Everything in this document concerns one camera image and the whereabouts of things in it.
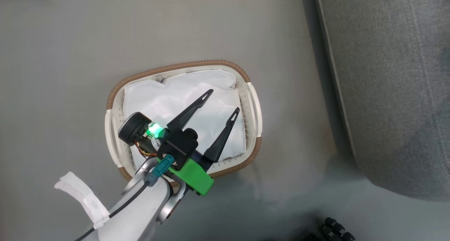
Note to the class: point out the white cloth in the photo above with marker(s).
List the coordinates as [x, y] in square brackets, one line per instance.
[165, 100]

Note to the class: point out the white laundry basket brown rim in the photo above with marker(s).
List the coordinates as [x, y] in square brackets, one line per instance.
[182, 64]

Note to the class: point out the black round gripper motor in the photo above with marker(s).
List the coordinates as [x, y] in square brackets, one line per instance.
[132, 128]

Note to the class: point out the grey fabric sofa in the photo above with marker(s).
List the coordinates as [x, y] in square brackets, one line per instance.
[393, 93]

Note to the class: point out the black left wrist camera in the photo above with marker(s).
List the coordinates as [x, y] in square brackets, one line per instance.
[177, 148]

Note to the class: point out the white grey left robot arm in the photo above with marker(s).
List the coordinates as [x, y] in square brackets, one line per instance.
[140, 213]

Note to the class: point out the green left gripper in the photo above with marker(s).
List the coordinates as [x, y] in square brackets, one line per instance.
[193, 177]

